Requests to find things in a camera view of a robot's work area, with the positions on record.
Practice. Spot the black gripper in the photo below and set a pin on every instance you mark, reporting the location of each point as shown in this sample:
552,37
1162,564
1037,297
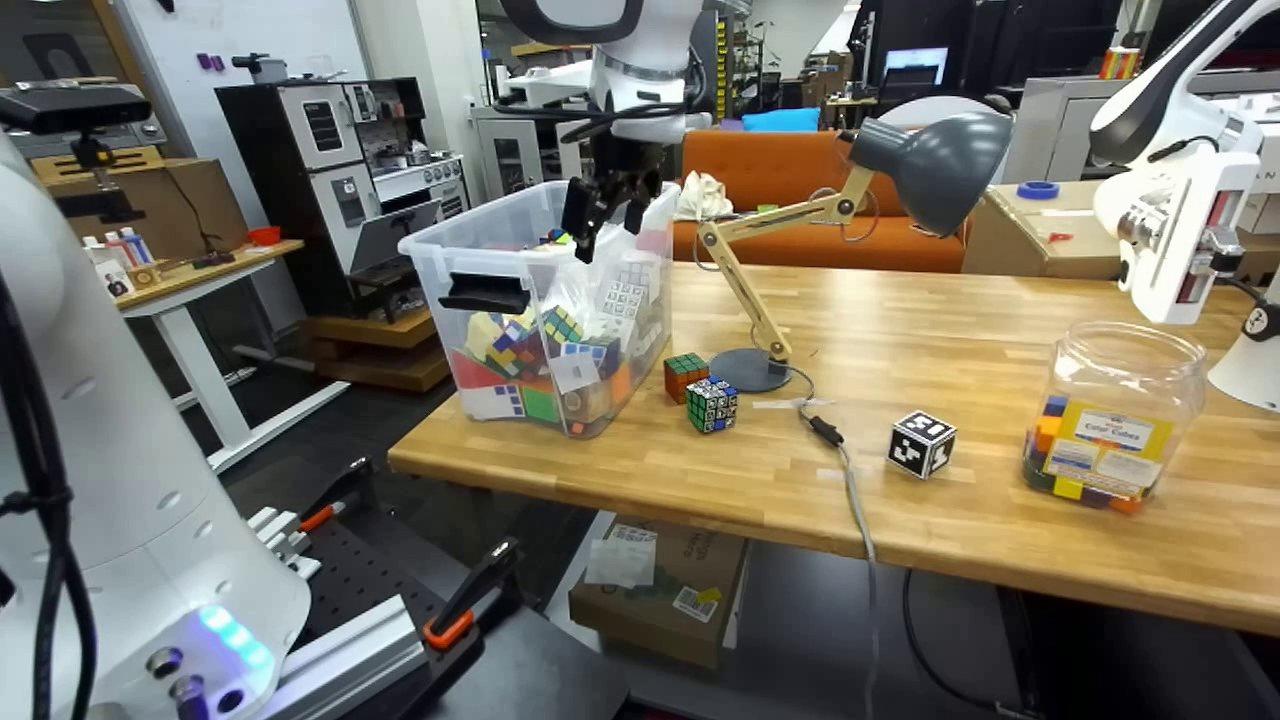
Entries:
627,179

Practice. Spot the clear jar with blocks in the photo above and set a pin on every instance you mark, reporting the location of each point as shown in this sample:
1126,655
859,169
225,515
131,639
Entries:
1113,414

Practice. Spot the black bin latch handle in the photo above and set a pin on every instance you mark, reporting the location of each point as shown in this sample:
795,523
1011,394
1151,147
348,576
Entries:
486,295

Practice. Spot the green red Rubik's cube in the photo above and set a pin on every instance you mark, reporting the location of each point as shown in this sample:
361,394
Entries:
680,373

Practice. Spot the grey desk lamp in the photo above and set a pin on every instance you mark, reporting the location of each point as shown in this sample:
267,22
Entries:
936,172

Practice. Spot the multicolour Rubik's cube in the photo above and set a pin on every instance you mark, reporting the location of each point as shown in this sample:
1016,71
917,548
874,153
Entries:
708,404

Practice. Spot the clear plastic storage bin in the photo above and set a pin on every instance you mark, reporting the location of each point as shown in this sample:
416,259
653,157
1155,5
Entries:
588,335

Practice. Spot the cardboard box under table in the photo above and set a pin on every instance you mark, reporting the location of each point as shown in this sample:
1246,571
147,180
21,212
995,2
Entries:
662,589

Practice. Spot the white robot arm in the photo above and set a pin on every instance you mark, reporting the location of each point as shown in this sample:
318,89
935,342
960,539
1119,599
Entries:
627,103

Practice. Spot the black white marker cube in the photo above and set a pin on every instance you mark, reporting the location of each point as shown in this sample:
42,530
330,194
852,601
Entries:
922,445

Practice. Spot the white foreground robot base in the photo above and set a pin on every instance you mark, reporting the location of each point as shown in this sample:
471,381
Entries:
139,589

